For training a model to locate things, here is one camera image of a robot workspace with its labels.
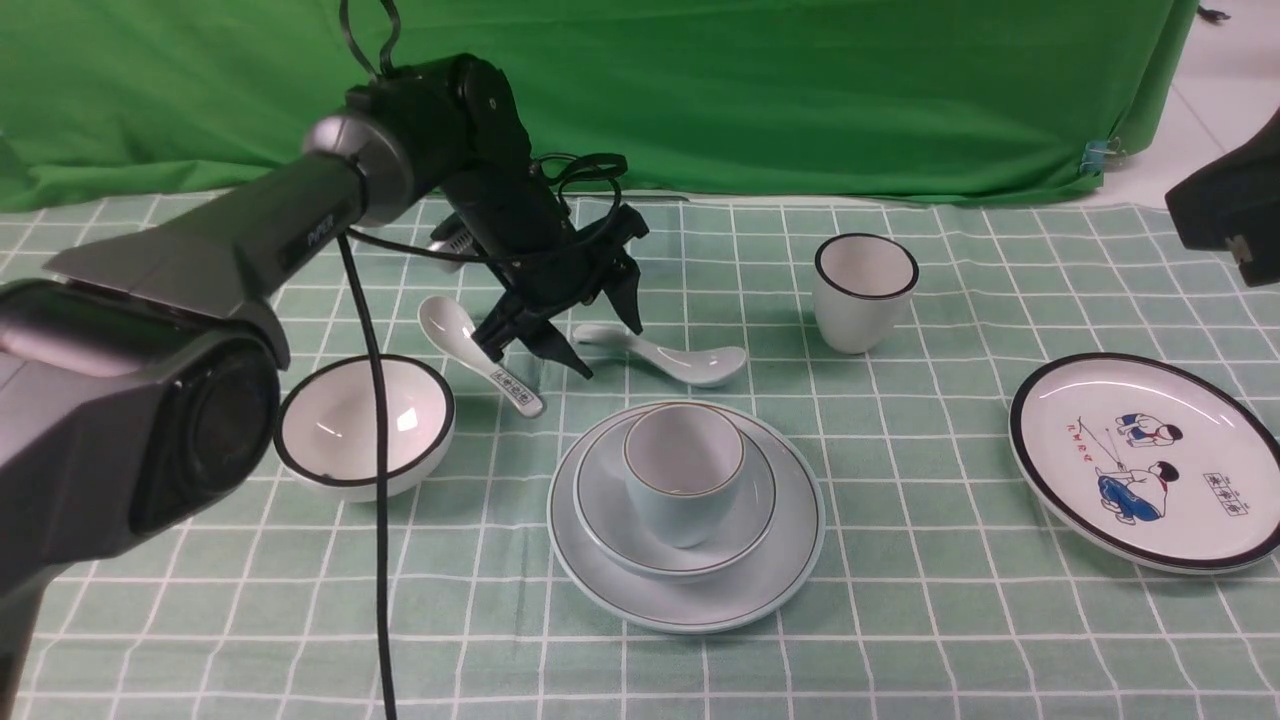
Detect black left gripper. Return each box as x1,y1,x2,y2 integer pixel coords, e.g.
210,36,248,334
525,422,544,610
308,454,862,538
440,165,648,379

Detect pale blue ceramic spoon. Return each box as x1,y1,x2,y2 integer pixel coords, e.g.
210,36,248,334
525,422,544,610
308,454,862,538
572,324,748,388

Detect pale blue ceramic cup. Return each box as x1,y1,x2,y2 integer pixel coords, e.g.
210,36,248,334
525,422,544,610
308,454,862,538
622,402,748,550

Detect pale blue shallow bowl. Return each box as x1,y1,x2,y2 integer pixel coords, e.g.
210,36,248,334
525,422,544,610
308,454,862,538
573,420,778,579

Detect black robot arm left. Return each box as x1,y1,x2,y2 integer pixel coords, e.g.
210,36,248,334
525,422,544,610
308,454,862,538
1,54,648,717

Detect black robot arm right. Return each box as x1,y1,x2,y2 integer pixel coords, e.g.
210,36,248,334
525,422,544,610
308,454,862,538
641,122,1277,357

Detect white spoon with print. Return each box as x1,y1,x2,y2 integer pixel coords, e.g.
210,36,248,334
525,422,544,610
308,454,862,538
417,296,545,419

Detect white cup black rim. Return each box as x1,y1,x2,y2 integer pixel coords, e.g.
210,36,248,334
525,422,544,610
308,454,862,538
812,233,922,355

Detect white bowl black rim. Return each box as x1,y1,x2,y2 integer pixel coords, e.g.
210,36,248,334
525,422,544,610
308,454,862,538
274,354,457,503

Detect pale blue round plate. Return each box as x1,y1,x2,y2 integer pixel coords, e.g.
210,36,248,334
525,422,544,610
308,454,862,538
547,404,826,635

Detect green backdrop cloth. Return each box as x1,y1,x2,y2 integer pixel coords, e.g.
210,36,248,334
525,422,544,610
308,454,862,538
1,1,1196,211

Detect green checkered tablecloth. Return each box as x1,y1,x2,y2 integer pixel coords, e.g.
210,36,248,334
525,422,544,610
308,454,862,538
0,193,1280,720

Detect blue binder clip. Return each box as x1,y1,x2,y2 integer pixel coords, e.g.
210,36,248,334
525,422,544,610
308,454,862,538
1078,137,1128,177

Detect white plate cartoon print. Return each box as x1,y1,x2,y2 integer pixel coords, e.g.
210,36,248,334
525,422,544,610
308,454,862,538
1007,354,1279,575

